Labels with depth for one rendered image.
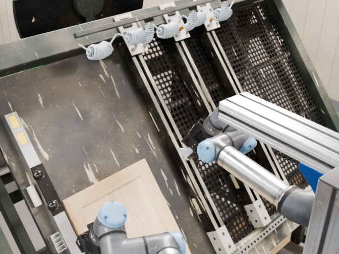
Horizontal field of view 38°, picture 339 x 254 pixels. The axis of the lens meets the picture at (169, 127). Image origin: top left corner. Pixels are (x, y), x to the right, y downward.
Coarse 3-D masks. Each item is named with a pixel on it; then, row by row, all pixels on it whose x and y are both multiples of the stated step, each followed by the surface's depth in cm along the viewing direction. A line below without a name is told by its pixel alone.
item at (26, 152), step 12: (12, 132) 184; (24, 132) 186; (24, 156) 184; (36, 156) 186; (48, 216) 186; (60, 216) 185; (60, 228) 184; (72, 228) 186; (72, 240) 185; (72, 252) 184
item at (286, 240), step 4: (288, 236) 325; (284, 240) 322; (288, 240) 328; (280, 244) 320; (284, 244) 325; (276, 248) 317; (280, 248) 323; (268, 252) 310; (272, 252) 315; (276, 252) 320
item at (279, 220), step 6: (282, 216) 252; (276, 222) 248; (270, 228) 244; (258, 234) 239; (264, 234) 241; (252, 240) 235; (258, 240) 237; (246, 246) 232; (252, 246) 234; (240, 252) 228
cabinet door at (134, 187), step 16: (144, 160) 217; (112, 176) 205; (128, 176) 210; (144, 176) 214; (80, 192) 195; (96, 192) 199; (112, 192) 204; (128, 192) 208; (144, 192) 212; (160, 192) 217; (64, 208) 191; (80, 208) 193; (96, 208) 197; (128, 208) 206; (144, 208) 210; (160, 208) 215; (80, 224) 191; (128, 224) 203; (144, 224) 208; (160, 224) 213; (176, 224) 217
